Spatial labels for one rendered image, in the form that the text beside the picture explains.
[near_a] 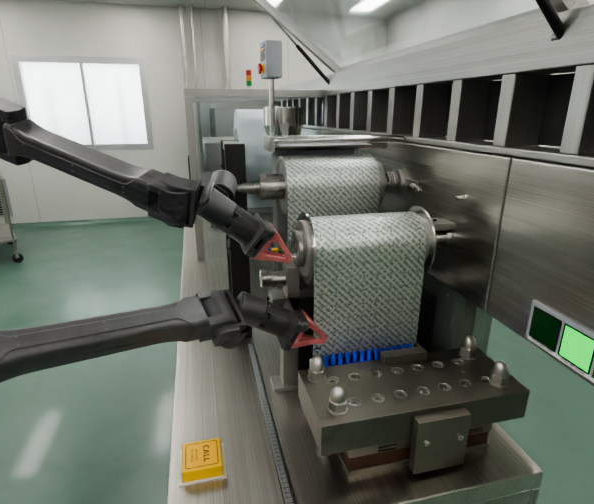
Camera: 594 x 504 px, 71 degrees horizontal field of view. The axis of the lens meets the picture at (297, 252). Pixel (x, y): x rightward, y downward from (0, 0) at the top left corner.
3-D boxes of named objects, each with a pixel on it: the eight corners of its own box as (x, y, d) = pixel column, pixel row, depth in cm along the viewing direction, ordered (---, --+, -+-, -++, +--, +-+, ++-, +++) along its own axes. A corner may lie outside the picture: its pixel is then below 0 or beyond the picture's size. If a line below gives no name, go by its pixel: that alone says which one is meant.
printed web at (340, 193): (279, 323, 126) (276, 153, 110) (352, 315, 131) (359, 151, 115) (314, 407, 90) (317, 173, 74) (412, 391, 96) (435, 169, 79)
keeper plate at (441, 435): (407, 465, 75) (413, 415, 71) (457, 455, 77) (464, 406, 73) (414, 477, 72) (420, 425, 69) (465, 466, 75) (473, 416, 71)
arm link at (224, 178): (161, 225, 76) (162, 184, 71) (175, 193, 85) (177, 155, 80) (227, 237, 77) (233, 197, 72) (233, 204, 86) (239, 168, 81)
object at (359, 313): (312, 361, 87) (314, 280, 81) (414, 347, 92) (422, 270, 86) (313, 363, 87) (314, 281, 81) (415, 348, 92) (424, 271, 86)
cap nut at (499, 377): (483, 377, 80) (487, 357, 78) (500, 375, 81) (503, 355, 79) (496, 389, 76) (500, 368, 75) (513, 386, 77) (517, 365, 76)
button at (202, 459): (183, 453, 79) (182, 443, 78) (220, 446, 80) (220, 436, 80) (182, 483, 72) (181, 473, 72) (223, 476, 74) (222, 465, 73)
